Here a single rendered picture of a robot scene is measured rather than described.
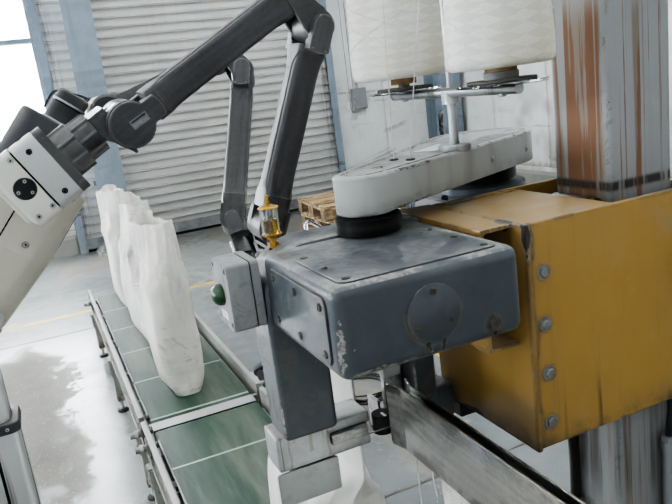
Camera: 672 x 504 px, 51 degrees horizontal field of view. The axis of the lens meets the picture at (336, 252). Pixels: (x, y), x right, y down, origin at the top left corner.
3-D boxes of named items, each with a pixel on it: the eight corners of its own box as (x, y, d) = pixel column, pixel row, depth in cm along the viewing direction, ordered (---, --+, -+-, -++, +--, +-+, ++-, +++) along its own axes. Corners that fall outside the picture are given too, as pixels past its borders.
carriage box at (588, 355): (439, 390, 116) (421, 204, 109) (596, 338, 128) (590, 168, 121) (539, 453, 94) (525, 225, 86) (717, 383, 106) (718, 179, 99)
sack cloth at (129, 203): (127, 324, 389) (100, 196, 372) (165, 314, 397) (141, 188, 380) (141, 348, 347) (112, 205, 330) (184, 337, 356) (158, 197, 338)
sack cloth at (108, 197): (111, 296, 450) (88, 186, 434) (142, 289, 459) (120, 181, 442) (124, 314, 409) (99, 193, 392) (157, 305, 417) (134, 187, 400)
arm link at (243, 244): (230, 248, 171) (225, 236, 166) (256, 239, 172) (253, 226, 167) (238, 271, 168) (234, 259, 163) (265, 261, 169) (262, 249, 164)
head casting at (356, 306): (269, 423, 103) (237, 227, 96) (413, 377, 113) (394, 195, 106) (357, 529, 76) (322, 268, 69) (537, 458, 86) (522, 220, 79)
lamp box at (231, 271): (220, 318, 98) (209, 256, 96) (251, 311, 99) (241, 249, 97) (235, 333, 91) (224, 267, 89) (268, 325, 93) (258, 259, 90)
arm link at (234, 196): (233, 77, 183) (230, 57, 172) (255, 79, 183) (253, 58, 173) (222, 237, 173) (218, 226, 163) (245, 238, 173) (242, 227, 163)
